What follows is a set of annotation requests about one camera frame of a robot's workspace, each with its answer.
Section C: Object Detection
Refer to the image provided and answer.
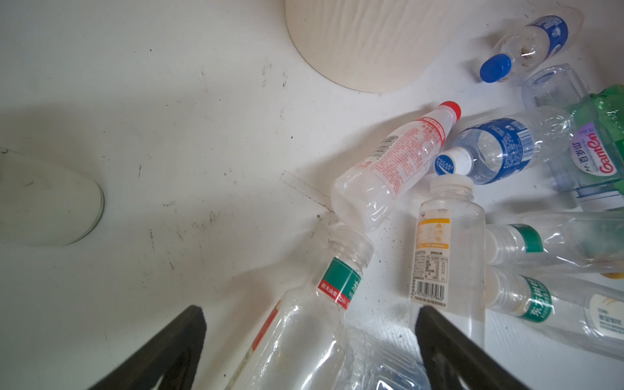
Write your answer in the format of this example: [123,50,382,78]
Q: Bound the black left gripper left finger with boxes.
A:
[92,305,206,389]

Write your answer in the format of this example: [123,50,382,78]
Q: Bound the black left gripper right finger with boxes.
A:
[414,305,528,390]

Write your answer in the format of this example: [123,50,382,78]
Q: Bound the clear bottle green red label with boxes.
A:
[227,225,374,389]

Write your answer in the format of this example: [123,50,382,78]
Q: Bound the white ribbed trash bin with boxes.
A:
[284,0,482,94]

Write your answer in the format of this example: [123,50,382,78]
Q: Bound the clear bottle yellow label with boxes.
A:
[409,174,486,347]

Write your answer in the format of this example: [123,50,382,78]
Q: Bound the clear bottle green white label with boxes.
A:
[484,266,623,360]

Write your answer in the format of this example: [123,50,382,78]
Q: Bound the clear bottle green neck band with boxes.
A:
[485,211,623,274]

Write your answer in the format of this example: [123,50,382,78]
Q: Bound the clear bottle red label red cap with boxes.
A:
[331,101,462,233]

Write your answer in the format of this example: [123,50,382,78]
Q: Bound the clear bottle blue label middle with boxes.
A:
[434,107,575,185]

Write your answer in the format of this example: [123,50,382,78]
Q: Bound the clear bottle purple label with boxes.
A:
[522,64,623,211]

